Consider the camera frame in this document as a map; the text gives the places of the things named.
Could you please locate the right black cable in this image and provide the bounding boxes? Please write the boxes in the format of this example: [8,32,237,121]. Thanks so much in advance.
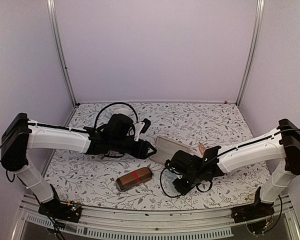
[160,166,215,198]

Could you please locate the brown plaid glasses case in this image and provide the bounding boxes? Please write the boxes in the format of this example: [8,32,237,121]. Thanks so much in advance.
[115,167,153,192]

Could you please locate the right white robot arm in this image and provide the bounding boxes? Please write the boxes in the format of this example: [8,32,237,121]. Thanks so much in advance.
[164,118,300,218]

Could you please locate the left aluminium frame post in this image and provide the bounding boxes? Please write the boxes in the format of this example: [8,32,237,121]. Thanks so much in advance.
[46,0,78,107]

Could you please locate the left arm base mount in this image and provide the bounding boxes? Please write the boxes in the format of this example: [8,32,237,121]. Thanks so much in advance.
[38,185,82,223]

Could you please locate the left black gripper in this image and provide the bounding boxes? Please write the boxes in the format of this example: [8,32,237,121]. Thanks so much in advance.
[110,136,157,160]

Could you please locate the aluminium frame post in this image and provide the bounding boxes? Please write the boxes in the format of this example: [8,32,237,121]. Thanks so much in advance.
[46,0,78,107]
[235,0,265,108]

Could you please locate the front aluminium rail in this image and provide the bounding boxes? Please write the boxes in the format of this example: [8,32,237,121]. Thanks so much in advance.
[11,197,300,240]

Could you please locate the pink translucent sunglasses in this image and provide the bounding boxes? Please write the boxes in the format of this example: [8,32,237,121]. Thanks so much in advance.
[198,142,206,156]

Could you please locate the small blue cloth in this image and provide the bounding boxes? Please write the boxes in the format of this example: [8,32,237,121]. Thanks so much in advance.
[166,174,178,182]

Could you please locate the light blue mug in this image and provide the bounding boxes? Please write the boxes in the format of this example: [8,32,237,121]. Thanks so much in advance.
[113,108,131,117]

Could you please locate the left black cable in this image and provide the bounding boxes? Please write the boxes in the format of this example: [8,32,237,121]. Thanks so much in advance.
[93,102,138,131]

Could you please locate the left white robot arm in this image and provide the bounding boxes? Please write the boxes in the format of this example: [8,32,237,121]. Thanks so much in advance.
[0,113,157,217]

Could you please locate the black cable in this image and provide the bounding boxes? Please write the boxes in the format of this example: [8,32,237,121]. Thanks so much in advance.
[160,166,215,198]
[93,102,138,131]

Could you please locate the pink glasses case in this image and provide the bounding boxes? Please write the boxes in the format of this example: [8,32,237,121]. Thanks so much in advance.
[149,136,190,165]

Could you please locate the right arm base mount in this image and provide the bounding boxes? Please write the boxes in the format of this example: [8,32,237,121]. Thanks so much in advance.
[231,187,275,223]

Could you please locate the right aluminium frame post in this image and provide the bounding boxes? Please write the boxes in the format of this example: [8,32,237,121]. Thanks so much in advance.
[235,0,265,108]

